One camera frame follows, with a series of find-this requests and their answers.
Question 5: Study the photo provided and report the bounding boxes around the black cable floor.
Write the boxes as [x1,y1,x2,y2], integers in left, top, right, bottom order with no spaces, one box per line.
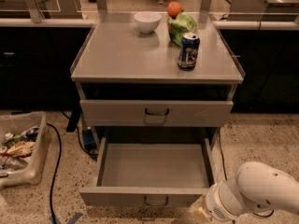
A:
[46,122,63,224]
[217,131,276,224]

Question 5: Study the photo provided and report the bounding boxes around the white ceramic bowl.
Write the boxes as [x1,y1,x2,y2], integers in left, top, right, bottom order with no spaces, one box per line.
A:
[134,11,162,34]

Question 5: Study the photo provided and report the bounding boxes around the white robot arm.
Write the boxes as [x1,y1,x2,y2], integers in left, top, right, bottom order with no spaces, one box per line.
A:
[190,161,299,223]

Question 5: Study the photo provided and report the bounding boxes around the blue soda can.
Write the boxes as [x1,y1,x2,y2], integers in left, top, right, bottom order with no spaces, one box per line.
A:
[178,33,200,70]

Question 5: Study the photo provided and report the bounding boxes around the crumpled snack bags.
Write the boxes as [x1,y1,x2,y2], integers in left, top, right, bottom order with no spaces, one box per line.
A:
[0,126,39,170]

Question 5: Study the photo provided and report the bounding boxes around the orange fruit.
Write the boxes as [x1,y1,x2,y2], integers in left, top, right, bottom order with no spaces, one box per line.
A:
[166,2,182,19]

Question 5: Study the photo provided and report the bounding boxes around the blue power box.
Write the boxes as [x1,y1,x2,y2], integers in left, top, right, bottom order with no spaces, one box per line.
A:
[82,128,96,150]

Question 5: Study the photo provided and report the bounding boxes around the green chip bag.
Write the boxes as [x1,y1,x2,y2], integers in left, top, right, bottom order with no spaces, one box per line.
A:
[167,12,197,47]

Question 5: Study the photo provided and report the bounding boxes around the black cable right floor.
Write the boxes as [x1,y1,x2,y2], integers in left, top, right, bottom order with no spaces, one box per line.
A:
[217,131,276,224]

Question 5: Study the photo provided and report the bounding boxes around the grey metal drawer cabinet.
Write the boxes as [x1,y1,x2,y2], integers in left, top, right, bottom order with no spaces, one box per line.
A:
[71,12,243,142]

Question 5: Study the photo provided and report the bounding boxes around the clear plastic bin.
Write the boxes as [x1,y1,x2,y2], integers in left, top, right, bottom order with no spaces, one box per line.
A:
[0,112,50,189]

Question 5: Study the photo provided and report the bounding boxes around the black cable left floor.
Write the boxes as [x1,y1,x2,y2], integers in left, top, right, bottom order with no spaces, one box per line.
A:
[46,122,63,224]

